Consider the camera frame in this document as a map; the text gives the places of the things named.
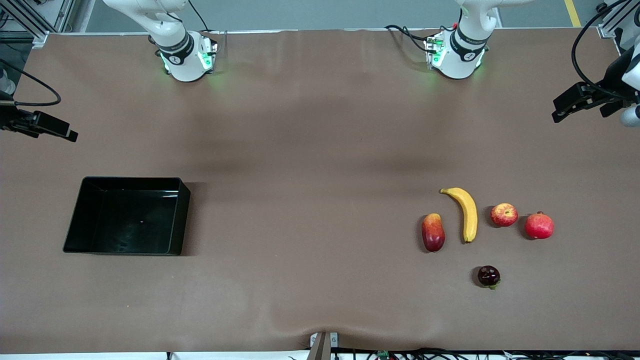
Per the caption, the black plastic box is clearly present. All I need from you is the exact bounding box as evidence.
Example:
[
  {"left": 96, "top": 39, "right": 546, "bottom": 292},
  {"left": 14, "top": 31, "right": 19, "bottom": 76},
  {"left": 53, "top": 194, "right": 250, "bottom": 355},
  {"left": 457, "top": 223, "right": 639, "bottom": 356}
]
[{"left": 63, "top": 176, "right": 191, "bottom": 257}]

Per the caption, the red yellow apple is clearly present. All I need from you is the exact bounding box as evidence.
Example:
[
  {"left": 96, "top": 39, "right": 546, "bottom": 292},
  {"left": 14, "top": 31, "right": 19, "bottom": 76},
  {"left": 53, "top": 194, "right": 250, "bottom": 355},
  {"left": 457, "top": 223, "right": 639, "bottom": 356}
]
[{"left": 490, "top": 203, "right": 519, "bottom": 228}]

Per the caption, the yellow banana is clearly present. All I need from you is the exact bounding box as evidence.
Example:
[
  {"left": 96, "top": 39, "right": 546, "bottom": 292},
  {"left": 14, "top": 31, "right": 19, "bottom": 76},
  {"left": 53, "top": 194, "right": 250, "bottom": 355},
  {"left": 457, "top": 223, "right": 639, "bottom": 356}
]
[{"left": 440, "top": 187, "right": 478, "bottom": 244}]

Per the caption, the red pomegranate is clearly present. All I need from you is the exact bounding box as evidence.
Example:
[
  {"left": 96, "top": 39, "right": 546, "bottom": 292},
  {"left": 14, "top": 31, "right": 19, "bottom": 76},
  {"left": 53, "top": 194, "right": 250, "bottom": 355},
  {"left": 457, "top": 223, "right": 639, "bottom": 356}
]
[{"left": 524, "top": 211, "right": 555, "bottom": 240}]

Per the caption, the red yellow mango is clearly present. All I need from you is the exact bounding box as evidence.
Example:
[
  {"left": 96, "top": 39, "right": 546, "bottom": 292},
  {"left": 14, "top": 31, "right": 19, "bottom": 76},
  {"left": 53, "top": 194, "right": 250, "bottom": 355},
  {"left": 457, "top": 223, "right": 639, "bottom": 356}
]
[{"left": 421, "top": 213, "right": 446, "bottom": 253}]

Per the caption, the dark purple mangosteen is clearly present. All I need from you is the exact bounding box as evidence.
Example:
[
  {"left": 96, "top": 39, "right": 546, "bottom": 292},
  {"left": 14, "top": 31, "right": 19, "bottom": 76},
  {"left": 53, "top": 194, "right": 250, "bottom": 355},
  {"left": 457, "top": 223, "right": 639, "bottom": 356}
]
[{"left": 477, "top": 265, "right": 501, "bottom": 290}]

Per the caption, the brown table mat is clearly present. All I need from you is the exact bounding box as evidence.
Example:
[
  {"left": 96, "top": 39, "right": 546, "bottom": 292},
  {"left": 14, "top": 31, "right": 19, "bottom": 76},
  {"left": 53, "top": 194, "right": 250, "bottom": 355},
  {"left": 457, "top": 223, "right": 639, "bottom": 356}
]
[{"left": 0, "top": 27, "right": 640, "bottom": 355}]

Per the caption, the aluminium frame post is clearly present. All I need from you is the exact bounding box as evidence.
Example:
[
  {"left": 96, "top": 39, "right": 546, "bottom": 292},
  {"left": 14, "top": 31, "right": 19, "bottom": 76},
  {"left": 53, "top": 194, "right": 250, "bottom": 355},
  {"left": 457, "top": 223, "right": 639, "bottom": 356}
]
[
  {"left": 597, "top": 0, "right": 640, "bottom": 40},
  {"left": 0, "top": 0, "right": 76, "bottom": 48}
]

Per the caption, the black left arm base cable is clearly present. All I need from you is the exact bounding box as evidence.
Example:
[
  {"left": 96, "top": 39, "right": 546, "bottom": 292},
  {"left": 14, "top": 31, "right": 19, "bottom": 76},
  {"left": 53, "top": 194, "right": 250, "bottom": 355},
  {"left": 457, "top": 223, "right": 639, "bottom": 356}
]
[{"left": 384, "top": 24, "right": 442, "bottom": 54}]

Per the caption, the black arm base cable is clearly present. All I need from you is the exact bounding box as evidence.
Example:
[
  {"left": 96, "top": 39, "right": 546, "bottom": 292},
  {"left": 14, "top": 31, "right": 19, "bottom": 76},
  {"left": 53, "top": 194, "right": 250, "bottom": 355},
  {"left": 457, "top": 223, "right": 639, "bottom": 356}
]
[
  {"left": 187, "top": 0, "right": 212, "bottom": 34},
  {"left": 384, "top": 24, "right": 442, "bottom": 54}
]

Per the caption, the black right arm base cable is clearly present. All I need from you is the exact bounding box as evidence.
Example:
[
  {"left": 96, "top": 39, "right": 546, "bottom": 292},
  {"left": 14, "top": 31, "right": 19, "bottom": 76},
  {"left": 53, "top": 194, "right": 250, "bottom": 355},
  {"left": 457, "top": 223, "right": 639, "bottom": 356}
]
[{"left": 187, "top": 0, "right": 212, "bottom": 34}]

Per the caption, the grey metal bracket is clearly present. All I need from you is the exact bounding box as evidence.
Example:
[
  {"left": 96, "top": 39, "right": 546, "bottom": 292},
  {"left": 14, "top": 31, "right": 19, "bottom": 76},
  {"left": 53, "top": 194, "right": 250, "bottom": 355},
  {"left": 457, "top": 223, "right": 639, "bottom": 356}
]
[{"left": 309, "top": 331, "right": 339, "bottom": 360}]

